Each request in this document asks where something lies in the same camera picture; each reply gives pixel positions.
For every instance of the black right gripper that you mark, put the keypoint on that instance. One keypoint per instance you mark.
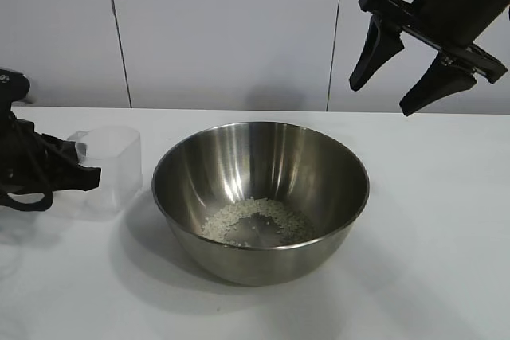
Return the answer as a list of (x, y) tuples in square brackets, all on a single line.
[(454, 9)]

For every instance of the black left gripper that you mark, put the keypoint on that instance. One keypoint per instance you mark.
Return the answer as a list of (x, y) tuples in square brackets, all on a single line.
[(20, 157)]

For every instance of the clear plastic measuring cup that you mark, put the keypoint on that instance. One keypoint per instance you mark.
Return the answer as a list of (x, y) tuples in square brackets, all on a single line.
[(119, 173)]

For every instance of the stainless steel mixing bowl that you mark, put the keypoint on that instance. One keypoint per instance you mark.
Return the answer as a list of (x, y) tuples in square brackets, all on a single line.
[(239, 165)]

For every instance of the white rice grains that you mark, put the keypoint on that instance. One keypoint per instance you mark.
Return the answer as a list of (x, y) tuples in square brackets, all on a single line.
[(247, 210)]

